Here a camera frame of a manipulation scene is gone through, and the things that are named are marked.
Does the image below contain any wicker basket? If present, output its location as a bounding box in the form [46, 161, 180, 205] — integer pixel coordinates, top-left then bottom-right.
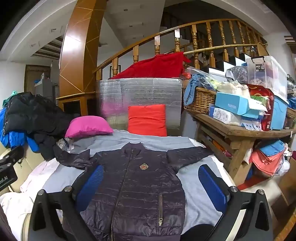
[183, 87, 218, 115]

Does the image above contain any white tissue pack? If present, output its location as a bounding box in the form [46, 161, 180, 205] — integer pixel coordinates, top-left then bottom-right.
[209, 104, 242, 126]

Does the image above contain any red pillow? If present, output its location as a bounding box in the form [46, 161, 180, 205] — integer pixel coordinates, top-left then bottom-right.
[127, 104, 167, 137]

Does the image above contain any wooden stair railing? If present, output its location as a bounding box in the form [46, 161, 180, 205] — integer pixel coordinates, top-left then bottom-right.
[92, 19, 270, 80]

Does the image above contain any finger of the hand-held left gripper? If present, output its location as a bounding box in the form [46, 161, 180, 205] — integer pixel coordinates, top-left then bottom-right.
[0, 146, 25, 166]

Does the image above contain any cream cloth bundle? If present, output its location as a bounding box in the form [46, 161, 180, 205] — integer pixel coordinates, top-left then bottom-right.
[216, 81, 251, 99]

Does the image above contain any light blue cardboard box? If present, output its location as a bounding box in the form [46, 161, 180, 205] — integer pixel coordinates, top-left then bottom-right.
[215, 91, 267, 117]

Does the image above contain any clear plastic storage box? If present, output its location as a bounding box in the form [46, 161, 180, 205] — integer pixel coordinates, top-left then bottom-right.
[245, 56, 290, 99]

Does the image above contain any blue cloth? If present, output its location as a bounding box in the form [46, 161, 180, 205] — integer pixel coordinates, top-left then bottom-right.
[184, 74, 217, 106]

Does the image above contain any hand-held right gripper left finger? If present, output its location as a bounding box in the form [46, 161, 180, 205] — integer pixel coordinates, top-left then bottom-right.
[29, 164, 105, 241]

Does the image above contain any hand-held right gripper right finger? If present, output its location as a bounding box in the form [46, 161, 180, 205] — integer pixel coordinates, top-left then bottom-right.
[180, 163, 274, 241]

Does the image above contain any magenta cloth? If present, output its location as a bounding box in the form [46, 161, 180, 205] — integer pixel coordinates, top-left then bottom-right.
[65, 116, 114, 139]

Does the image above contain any blue storage bin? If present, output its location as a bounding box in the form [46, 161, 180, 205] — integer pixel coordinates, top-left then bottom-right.
[269, 95, 290, 130]

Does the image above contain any white bed sheet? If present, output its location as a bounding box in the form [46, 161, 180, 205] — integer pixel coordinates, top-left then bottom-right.
[0, 159, 78, 241]

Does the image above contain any dark red cloth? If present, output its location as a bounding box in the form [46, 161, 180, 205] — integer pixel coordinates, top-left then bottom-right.
[111, 51, 191, 80]

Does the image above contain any stack of folded cloths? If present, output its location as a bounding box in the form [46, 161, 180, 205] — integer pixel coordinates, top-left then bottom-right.
[251, 140, 287, 177]

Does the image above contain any grey cabinet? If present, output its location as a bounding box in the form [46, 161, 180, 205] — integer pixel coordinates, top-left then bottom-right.
[35, 77, 61, 103]

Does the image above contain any blue jacket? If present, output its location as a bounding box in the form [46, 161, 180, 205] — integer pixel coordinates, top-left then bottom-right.
[0, 107, 41, 153]

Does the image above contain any black puffer jacket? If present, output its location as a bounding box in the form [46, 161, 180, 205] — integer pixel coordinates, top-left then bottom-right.
[3, 92, 80, 161]

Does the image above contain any dark purple puffer jacket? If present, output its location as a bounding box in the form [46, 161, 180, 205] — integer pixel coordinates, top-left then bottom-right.
[54, 142, 213, 241]

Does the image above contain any wooden table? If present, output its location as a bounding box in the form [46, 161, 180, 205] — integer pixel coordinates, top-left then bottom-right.
[185, 105, 296, 186]

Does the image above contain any silver foil mat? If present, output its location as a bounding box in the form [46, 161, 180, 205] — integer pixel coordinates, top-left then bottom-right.
[96, 77, 183, 135]

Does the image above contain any light grey sweatshirt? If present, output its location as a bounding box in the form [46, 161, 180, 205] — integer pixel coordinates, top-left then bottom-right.
[42, 128, 233, 235]

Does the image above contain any patterned plastic bag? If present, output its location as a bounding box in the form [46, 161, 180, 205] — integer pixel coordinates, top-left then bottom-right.
[225, 66, 250, 84]

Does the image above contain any wooden door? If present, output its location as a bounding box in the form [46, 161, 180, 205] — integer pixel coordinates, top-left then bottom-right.
[24, 65, 52, 95]

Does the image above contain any green cloth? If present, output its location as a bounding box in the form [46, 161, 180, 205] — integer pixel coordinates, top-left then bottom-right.
[2, 90, 18, 107]

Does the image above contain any red gift box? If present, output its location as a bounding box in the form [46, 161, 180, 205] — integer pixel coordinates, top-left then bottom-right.
[246, 84, 276, 131]

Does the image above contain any brown cardboard box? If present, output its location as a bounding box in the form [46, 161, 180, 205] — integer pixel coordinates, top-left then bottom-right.
[269, 158, 296, 233]

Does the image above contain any wooden column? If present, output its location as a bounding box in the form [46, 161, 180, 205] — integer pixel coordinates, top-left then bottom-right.
[57, 0, 107, 116]

